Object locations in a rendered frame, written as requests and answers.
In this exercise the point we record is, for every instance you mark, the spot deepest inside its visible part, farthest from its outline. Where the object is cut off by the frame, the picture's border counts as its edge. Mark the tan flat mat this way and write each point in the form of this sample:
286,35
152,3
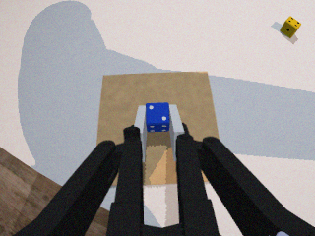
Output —
121,95

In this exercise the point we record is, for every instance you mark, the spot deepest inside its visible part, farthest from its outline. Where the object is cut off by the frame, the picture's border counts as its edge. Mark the yellow die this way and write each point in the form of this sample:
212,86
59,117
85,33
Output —
290,26

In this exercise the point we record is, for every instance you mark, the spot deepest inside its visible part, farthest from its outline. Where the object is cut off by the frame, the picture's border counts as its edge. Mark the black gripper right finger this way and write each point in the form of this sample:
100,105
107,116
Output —
253,208

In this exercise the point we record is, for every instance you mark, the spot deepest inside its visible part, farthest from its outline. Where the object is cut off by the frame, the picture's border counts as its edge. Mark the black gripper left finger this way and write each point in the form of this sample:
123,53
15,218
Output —
73,208

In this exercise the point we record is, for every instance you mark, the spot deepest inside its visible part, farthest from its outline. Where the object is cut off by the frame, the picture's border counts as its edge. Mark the blue die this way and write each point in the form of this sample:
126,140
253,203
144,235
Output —
157,117

